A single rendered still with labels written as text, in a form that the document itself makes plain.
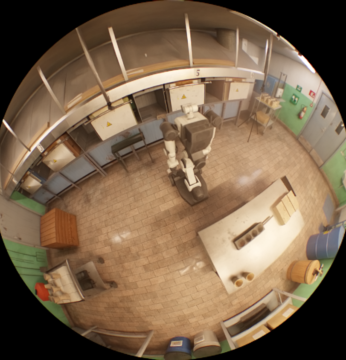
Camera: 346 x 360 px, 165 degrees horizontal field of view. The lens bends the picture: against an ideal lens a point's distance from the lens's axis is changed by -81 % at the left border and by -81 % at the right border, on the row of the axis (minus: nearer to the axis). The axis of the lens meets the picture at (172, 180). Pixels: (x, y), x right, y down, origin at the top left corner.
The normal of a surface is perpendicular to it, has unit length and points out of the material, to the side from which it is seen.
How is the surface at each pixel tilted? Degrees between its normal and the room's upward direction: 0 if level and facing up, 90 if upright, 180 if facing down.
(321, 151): 90
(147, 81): 80
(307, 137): 90
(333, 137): 90
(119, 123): 90
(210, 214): 0
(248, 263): 0
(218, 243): 0
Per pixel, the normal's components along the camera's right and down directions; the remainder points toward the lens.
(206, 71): 0.36, 0.69
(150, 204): -0.12, -0.47
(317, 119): -0.91, 0.40
